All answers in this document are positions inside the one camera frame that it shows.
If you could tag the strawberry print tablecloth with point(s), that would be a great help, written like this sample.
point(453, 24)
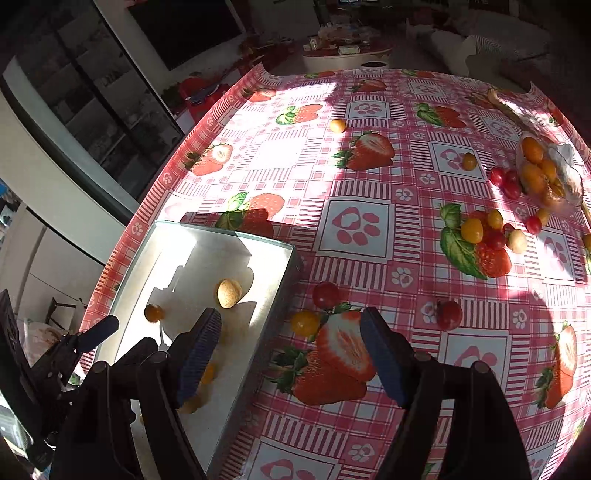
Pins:
point(369, 221)

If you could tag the dark glass cabinet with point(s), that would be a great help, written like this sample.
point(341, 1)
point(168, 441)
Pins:
point(92, 92)

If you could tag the light grey sofa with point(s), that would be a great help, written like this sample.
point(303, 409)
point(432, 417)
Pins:
point(485, 46)

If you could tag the large red tomato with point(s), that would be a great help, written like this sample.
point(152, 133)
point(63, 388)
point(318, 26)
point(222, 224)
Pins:
point(449, 314)

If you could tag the black flat television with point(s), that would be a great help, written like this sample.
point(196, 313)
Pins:
point(184, 27)

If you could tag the white cabinet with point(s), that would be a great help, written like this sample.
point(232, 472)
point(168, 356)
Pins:
point(46, 258)

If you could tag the red plastic object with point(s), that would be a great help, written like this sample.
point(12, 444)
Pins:
point(198, 90)

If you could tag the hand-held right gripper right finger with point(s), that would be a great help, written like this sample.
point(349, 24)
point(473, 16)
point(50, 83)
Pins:
point(383, 360)

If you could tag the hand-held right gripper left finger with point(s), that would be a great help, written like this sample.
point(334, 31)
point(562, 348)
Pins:
point(198, 360)

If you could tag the white cardboard box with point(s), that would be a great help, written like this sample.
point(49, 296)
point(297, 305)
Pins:
point(184, 258)

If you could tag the round coffee table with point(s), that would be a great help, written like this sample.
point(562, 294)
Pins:
point(351, 60)

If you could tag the clear glass bowl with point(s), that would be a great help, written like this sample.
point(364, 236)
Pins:
point(570, 184)

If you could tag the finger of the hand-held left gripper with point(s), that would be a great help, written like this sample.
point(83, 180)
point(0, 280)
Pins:
point(136, 350)
point(99, 333)

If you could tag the brown longan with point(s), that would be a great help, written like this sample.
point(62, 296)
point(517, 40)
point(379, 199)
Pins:
point(229, 293)
point(517, 241)

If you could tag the red cherry tomato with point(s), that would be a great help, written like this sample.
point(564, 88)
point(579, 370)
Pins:
point(326, 294)
point(496, 176)
point(511, 175)
point(496, 240)
point(533, 225)
point(512, 190)

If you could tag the orange cherry tomato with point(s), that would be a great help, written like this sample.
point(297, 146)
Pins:
point(533, 177)
point(551, 196)
point(532, 150)
point(549, 168)

